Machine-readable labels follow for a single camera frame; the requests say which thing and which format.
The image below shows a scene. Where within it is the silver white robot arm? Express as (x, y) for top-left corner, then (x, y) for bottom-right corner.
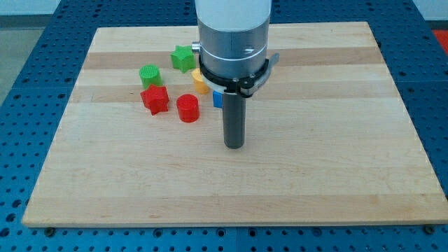
(192, 0), (279, 149)

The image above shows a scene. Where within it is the red star block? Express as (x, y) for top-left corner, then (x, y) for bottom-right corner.
(140, 84), (169, 116)

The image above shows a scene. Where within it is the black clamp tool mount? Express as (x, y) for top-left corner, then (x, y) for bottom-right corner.
(199, 53), (279, 98)

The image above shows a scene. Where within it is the green star block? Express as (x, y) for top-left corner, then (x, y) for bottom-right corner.
(171, 45), (196, 74)

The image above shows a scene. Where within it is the green cylinder block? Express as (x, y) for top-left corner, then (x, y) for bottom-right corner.
(139, 64), (162, 90)

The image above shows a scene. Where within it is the yellow block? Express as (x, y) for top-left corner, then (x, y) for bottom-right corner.
(191, 68), (210, 95)

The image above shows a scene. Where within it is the wooden board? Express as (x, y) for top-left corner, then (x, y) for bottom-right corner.
(22, 22), (447, 228)

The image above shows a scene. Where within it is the blue block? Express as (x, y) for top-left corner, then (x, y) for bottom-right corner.
(213, 90), (223, 109)

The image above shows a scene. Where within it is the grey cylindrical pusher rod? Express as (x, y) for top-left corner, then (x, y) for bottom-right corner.
(222, 93), (246, 149)

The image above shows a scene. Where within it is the red cylinder block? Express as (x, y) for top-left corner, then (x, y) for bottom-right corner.
(176, 94), (200, 123)

